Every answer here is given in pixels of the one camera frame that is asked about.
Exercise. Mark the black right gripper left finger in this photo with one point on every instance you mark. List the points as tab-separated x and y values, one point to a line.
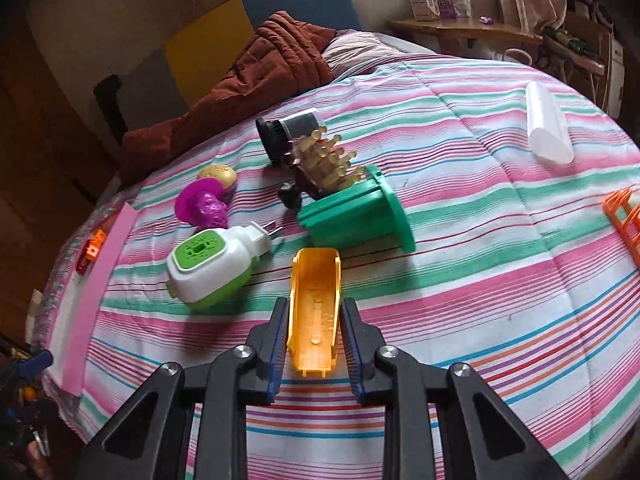
149	436

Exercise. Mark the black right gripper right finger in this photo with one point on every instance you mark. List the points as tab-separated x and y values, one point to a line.
425	405

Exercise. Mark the white green air freshener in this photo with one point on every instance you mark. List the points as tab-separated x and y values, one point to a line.
211	265

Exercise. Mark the orange plastic scoop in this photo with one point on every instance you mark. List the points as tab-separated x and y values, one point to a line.
314	311

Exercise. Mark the green plastic cup holder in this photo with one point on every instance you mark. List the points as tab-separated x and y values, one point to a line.
368	210

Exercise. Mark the yellow embossed oval soap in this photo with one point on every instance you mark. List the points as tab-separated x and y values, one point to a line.
224	174

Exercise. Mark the black capped clear jar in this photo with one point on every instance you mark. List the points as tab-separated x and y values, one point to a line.
278	134

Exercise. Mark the pink storage box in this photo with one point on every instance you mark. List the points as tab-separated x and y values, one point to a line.
78	310

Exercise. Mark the orange red small toy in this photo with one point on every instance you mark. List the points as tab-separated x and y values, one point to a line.
91	250

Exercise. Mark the striped bed cover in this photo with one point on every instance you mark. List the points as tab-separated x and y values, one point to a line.
517	271

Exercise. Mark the purple skull toy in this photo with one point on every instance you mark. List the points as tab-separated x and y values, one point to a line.
200	204

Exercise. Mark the orange plastic rack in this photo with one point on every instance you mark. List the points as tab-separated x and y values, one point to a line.
622	209

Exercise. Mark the white translucent tube container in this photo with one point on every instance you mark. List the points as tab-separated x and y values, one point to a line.
547	129

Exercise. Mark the brown hair brush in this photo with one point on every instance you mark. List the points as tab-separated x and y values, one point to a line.
320	166

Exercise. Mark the yellow headboard cushion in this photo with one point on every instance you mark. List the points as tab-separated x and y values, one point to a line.
201	54

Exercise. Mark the rust brown quilted blanket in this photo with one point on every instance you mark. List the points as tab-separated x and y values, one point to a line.
282	60

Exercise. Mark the wooden side table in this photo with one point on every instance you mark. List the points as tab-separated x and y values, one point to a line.
467	28

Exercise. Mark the striped pillow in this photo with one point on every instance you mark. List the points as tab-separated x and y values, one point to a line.
350	48

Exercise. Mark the purple small box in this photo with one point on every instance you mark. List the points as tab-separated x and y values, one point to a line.
447	9

